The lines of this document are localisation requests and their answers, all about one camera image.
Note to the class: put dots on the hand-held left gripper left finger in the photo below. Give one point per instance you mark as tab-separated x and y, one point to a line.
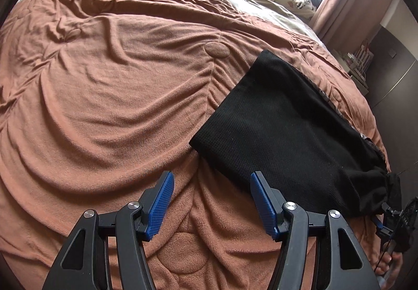
161	205

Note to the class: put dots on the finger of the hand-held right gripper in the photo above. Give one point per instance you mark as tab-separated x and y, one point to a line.
385	219

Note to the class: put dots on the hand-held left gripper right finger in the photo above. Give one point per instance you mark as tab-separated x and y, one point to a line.
264	208

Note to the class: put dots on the black pants with patterned waistband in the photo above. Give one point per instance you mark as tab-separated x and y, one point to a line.
281	133

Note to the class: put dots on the person's right hand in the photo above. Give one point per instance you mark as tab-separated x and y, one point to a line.
390	262

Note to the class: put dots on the brown fleece blanket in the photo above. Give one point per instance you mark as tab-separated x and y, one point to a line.
114	97

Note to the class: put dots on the dark wardrobe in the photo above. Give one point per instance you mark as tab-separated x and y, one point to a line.
396	74

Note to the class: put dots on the stack of books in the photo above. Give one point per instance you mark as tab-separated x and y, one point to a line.
359	59

